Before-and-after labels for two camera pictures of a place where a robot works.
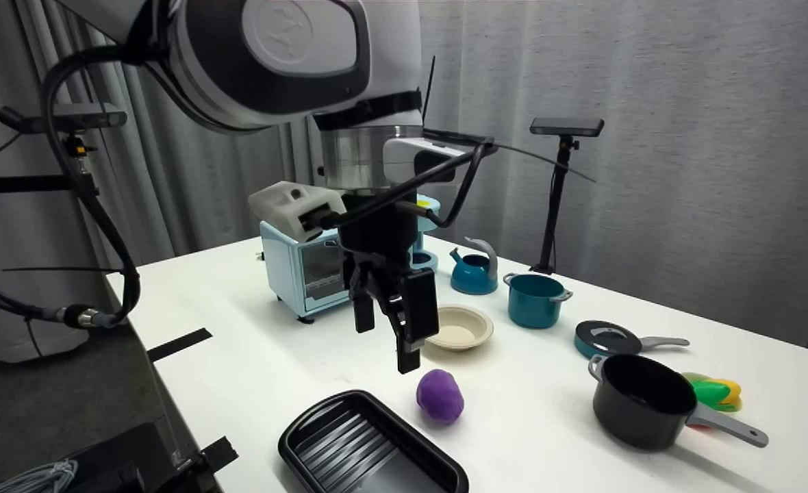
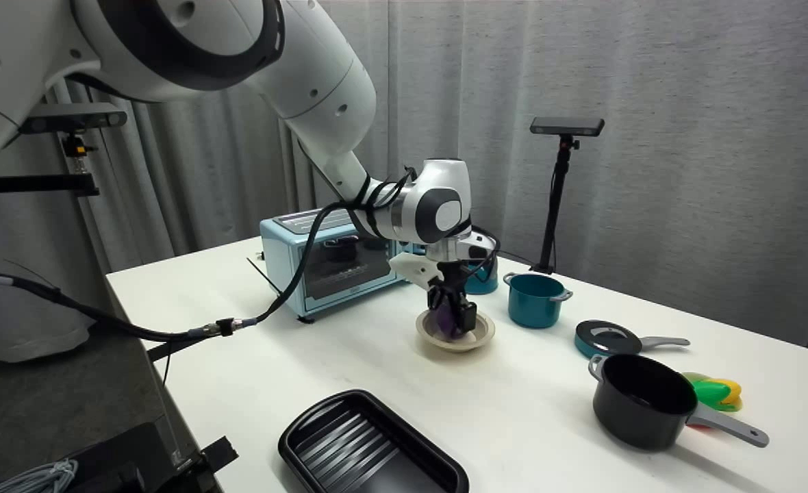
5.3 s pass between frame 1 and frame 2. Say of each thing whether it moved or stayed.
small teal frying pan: stayed
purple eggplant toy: moved
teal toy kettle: stayed
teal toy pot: stayed
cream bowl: stayed
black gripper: moved
